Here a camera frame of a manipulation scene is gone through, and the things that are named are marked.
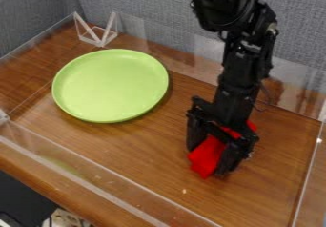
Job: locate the red block toy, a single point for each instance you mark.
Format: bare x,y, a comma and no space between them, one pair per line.
205,157

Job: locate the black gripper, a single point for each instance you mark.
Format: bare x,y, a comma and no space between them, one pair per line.
230,109

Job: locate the white power strip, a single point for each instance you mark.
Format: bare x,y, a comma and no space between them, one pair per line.
63,218

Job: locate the clear acrylic enclosure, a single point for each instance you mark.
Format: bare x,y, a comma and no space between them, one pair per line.
122,174

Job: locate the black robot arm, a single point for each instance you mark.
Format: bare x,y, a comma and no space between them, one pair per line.
246,25

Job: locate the green round plate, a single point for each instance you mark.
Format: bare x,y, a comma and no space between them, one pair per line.
110,86

